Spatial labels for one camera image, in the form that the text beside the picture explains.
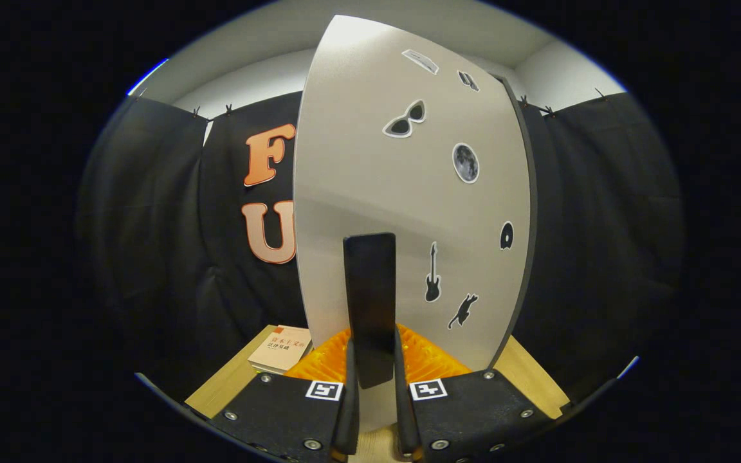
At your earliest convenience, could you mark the black backdrop cloth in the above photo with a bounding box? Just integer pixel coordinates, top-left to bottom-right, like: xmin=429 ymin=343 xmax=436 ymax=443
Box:
xmin=75 ymin=90 xmax=683 ymax=399

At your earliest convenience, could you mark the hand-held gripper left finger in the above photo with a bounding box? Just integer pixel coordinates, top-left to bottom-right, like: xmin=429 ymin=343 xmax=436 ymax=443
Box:
xmin=210 ymin=328 xmax=360 ymax=462

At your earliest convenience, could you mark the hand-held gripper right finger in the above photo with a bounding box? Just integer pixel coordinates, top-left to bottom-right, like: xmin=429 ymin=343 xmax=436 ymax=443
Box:
xmin=394 ymin=323 xmax=554 ymax=462

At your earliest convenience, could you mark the beige book with orange print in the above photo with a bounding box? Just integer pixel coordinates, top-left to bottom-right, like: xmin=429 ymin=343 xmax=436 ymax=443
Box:
xmin=248 ymin=325 xmax=313 ymax=376

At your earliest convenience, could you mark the black door handle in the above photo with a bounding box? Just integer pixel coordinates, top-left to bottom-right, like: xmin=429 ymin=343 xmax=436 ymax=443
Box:
xmin=343 ymin=233 xmax=398 ymax=390

